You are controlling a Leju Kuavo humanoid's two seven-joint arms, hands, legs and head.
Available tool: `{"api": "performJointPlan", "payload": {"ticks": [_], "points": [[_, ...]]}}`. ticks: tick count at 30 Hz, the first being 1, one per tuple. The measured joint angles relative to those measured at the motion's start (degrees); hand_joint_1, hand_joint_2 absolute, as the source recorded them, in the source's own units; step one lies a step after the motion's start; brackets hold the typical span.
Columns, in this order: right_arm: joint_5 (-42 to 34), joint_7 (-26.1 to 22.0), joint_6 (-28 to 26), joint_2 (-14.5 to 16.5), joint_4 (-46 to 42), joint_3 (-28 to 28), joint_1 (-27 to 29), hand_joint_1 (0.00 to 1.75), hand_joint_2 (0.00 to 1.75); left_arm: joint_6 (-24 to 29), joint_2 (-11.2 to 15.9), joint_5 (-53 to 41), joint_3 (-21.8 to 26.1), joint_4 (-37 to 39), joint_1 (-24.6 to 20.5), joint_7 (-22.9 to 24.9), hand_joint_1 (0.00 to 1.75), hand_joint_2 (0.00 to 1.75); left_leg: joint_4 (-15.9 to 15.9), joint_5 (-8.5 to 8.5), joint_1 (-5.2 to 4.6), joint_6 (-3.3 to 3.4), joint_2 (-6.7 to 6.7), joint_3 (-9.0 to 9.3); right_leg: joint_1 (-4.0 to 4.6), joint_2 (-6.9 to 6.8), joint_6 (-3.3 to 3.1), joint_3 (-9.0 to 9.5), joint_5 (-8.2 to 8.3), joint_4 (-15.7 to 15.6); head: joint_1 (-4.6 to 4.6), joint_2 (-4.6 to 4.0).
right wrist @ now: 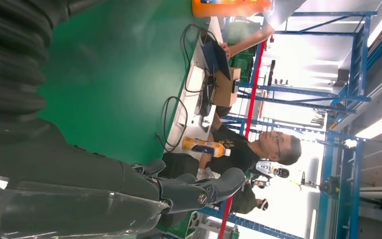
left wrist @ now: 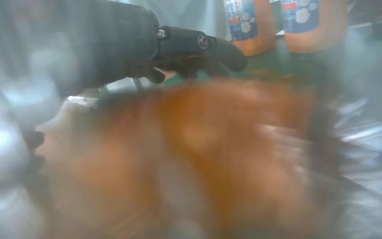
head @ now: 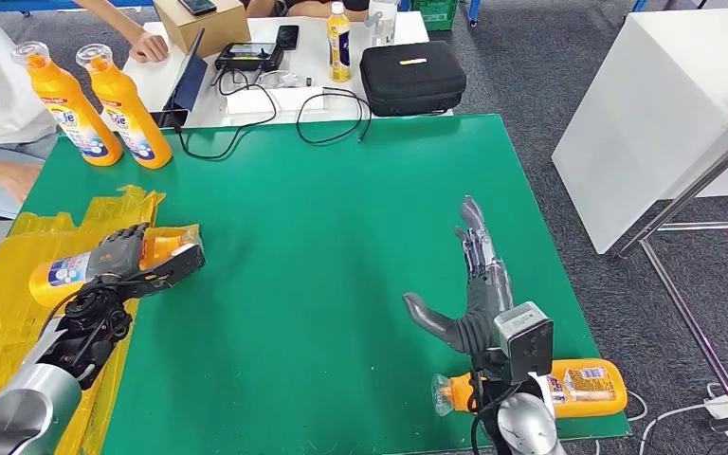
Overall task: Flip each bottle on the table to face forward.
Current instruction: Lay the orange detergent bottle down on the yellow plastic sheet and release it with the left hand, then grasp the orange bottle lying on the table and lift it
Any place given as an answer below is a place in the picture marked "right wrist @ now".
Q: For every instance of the black zip case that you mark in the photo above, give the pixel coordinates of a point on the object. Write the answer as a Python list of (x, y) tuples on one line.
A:
[(177, 165)]

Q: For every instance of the flat white box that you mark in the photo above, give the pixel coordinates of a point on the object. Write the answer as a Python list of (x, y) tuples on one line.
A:
[(194, 79)]

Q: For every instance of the blue metal rack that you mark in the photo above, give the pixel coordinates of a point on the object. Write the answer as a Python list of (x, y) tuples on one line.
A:
[(359, 59), (355, 198)]

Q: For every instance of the yellow drink bottle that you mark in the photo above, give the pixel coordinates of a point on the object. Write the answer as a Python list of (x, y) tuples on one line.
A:
[(204, 146)]

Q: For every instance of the dark blue tablet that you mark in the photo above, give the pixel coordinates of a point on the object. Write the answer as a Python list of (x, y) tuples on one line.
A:
[(215, 56)]

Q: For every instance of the red pole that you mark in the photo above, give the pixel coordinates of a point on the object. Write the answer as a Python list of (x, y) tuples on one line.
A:
[(254, 82)]

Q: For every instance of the green plastic crate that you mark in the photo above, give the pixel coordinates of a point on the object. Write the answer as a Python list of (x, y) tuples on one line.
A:
[(174, 224), (243, 64)]

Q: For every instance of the cardboard box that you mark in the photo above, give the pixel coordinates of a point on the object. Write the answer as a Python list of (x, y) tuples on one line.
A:
[(225, 89)]

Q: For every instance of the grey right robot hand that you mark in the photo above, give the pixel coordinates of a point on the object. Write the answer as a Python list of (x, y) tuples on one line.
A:
[(79, 191)]

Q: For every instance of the white desk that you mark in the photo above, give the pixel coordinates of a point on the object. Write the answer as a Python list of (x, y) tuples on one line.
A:
[(191, 109)]

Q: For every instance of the seated person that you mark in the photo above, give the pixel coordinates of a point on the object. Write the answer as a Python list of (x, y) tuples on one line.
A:
[(237, 151)]

